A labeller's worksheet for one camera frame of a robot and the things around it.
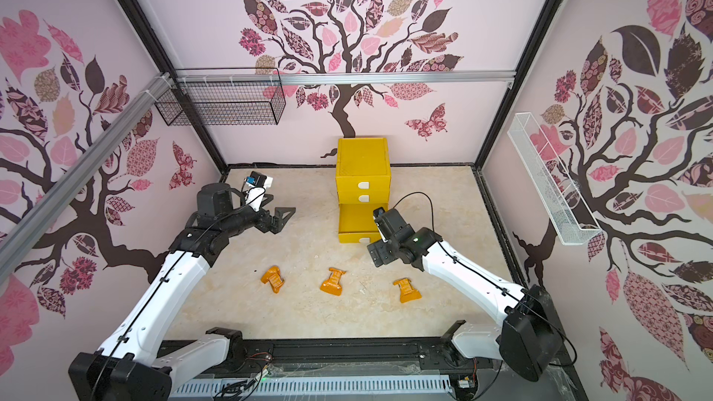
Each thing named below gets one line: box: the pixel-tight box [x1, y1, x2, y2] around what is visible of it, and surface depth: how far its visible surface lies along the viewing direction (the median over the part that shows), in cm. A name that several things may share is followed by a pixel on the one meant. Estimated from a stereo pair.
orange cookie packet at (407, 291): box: [392, 277, 422, 304], surface depth 87 cm
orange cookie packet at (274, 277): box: [259, 264, 286, 294], surface depth 89 cm
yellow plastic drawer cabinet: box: [335, 137, 392, 244], surface depth 94 cm
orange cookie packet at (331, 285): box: [319, 267, 348, 297], surface depth 89 cm
